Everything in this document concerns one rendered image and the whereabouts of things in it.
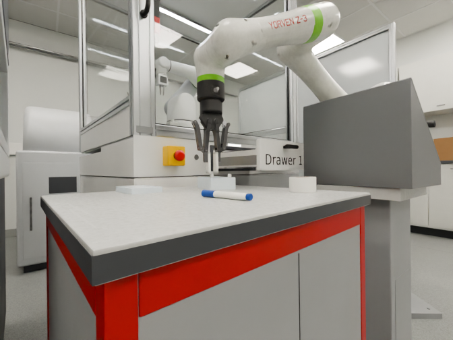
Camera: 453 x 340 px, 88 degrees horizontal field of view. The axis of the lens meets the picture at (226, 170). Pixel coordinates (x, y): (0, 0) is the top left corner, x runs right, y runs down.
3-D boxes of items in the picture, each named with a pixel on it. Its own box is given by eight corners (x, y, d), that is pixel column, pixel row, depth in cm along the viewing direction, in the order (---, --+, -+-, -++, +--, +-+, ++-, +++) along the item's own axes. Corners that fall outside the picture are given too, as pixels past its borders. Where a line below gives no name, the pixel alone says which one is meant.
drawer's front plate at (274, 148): (305, 169, 100) (305, 144, 100) (260, 170, 80) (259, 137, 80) (301, 169, 101) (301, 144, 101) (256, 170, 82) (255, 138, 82)
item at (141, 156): (298, 172, 147) (298, 149, 147) (133, 177, 80) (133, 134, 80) (207, 172, 219) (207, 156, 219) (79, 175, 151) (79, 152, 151)
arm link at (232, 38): (292, 50, 88) (283, 19, 86) (318, 34, 78) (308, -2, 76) (212, 71, 71) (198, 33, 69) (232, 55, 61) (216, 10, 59)
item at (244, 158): (299, 166, 100) (299, 152, 100) (259, 166, 83) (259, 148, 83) (234, 167, 130) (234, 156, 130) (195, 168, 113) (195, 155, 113)
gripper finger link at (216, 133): (209, 121, 81) (214, 120, 81) (214, 153, 81) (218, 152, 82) (214, 118, 77) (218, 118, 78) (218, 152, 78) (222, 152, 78)
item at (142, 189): (162, 192, 67) (162, 186, 67) (131, 194, 62) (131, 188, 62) (143, 189, 77) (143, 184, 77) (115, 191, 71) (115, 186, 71)
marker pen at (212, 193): (253, 200, 46) (253, 192, 46) (248, 202, 45) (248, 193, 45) (205, 195, 56) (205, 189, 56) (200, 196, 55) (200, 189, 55)
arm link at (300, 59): (348, 119, 122) (279, 38, 109) (379, 108, 108) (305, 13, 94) (338, 137, 117) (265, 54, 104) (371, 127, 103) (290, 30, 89)
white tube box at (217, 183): (235, 189, 75) (235, 177, 75) (211, 190, 71) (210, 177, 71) (219, 187, 86) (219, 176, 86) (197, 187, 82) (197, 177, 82)
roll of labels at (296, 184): (313, 190, 67) (312, 176, 67) (319, 193, 60) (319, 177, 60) (287, 190, 68) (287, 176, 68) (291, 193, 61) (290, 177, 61)
